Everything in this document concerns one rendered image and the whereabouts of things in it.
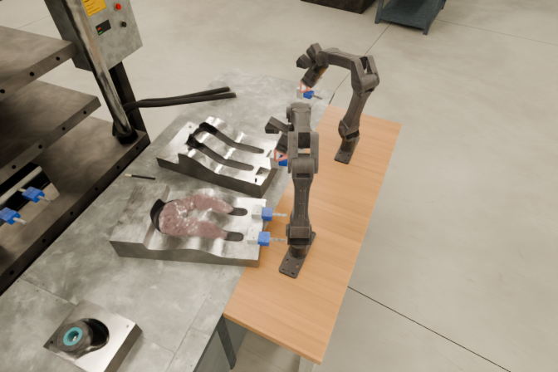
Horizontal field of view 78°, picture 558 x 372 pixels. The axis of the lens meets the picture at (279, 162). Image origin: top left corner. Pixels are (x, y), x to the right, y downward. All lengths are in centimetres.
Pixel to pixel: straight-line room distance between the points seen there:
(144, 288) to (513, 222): 232
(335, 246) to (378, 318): 86
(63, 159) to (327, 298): 132
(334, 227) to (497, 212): 165
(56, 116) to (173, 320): 95
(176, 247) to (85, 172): 68
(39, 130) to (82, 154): 29
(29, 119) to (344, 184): 131
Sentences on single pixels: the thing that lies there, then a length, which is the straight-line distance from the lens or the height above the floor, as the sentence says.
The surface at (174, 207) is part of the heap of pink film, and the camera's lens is 132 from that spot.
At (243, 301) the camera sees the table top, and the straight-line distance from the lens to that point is 121.
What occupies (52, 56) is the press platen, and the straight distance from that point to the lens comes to 155.
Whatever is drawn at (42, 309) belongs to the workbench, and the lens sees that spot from 141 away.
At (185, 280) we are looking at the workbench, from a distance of 127.
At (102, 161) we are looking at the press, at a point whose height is 78.
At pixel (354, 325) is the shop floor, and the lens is 206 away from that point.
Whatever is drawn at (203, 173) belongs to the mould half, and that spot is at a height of 85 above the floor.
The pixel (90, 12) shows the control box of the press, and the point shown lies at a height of 133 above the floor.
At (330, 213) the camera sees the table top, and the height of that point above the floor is 80.
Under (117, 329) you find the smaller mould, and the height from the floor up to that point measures 87.
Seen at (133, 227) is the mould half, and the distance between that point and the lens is 130.
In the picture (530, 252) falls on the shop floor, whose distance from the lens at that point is 270.
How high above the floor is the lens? 191
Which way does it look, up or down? 46 degrees down
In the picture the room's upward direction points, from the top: straight up
